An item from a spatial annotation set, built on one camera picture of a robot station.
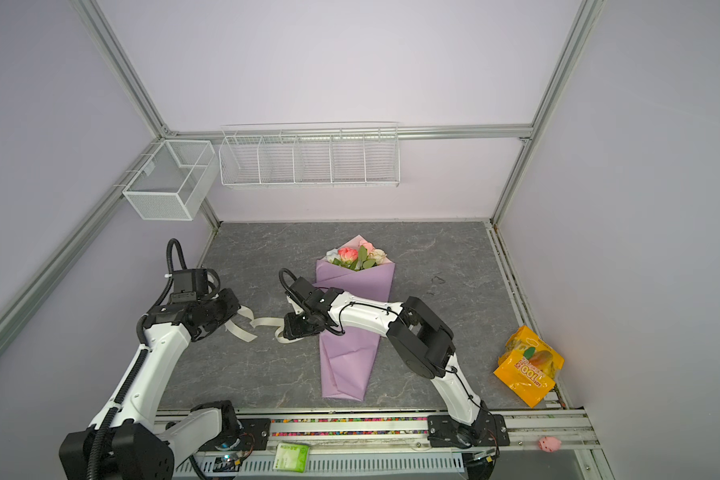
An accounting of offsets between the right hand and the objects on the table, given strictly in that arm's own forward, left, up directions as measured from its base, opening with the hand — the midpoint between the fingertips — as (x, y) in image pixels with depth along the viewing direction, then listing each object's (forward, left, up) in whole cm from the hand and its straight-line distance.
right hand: (288, 336), depth 85 cm
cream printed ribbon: (+7, +6, -6) cm, 11 cm away
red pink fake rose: (+29, -16, +2) cm, 33 cm away
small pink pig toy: (-25, -67, -4) cm, 72 cm away
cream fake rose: (+31, -26, -1) cm, 40 cm away
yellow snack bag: (-8, -66, 0) cm, 67 cm away
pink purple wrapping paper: (-6, -17, -2) cm, 18 cm away
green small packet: (-28, -5, -3) cm, 29 cm away
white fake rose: (+30, -10, 0) cm, 32 cm away
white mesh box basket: (+42, +41, +22) cm, 63 cm away
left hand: (+5, +12, +9) cm, 16 cm away
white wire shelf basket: (+54, -10, +25) cm, 60 cm away
